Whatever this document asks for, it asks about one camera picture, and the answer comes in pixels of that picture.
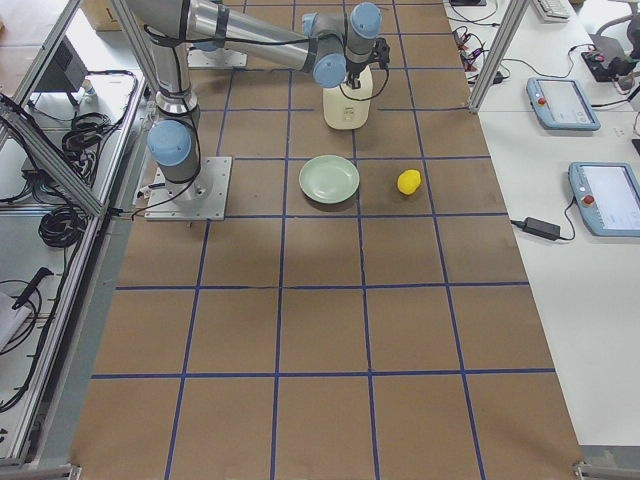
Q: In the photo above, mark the black power adapter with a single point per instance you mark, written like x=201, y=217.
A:
x=541, y=229

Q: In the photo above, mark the upper teach pendant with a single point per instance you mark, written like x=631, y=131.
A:
x=561, y=105

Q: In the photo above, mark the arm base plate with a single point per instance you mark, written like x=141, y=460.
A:
x=207, y=56
x=205, y=199

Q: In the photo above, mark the teach pendant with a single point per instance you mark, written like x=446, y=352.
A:
x=561, y=105
x=607, y=195

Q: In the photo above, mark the green plate near arm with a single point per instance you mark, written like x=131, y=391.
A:
x=329, y=179

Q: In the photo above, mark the cardboard box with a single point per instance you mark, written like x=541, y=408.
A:
x=102, y=14

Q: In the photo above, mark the lower teach pendant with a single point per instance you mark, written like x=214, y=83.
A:
x=607, y=195

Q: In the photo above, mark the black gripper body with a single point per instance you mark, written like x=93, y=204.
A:
x=355, y=69

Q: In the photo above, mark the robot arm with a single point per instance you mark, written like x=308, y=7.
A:
x=335, y=49

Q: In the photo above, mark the yellow toy pepper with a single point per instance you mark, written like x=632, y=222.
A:
x=409, y=181

